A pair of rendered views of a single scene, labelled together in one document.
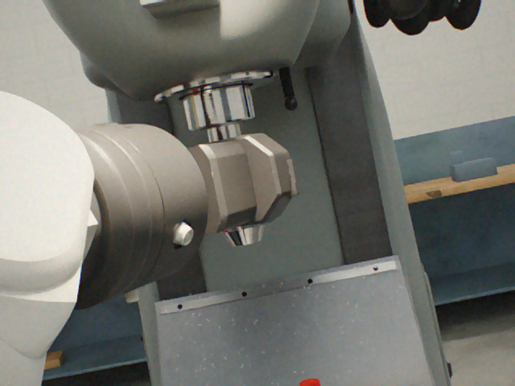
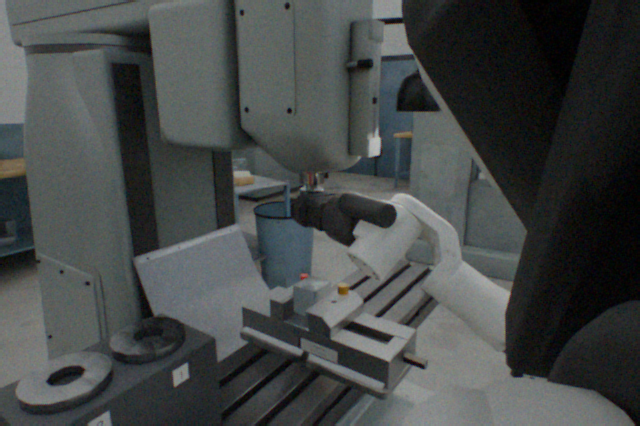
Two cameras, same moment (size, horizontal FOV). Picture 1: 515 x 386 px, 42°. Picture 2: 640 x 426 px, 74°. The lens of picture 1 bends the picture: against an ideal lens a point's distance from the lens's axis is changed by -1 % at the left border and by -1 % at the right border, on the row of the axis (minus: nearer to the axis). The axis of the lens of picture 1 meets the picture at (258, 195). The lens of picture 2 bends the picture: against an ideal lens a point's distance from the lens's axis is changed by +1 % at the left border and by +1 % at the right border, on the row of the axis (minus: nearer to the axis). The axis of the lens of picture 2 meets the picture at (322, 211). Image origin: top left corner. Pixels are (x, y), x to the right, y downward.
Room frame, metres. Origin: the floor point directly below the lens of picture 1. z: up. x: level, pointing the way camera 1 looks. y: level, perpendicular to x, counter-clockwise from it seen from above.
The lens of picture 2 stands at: (0.05, 0.67, 1.43)
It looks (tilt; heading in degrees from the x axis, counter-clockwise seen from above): 15 degrees down; 302
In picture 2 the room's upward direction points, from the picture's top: straight up
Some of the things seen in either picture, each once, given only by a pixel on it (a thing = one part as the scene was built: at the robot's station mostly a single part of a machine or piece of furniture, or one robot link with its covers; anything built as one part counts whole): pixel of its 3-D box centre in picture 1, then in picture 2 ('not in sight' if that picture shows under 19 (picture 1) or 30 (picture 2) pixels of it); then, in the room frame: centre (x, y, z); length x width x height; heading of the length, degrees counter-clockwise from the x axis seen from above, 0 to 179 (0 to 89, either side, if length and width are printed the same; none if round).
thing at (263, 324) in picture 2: not in sight; (324, 323); (0.44, 0.02, 0.99); 0.35 x 0.15 x 0.11; 177
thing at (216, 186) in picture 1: (161, 202); (337, 215); (0.39, 0.06, 1.24); 0.13 x 0.12 x 0.10; 63
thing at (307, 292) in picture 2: not in sight; (312, 296); (0.47, 0.02, 1.05); 0.06 x 0.05 x 0.06; 87
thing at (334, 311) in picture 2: not in sight; (335, 311); (0.42, 0.02, 1.03); 0.12 x 0.06 x 0.04; 87
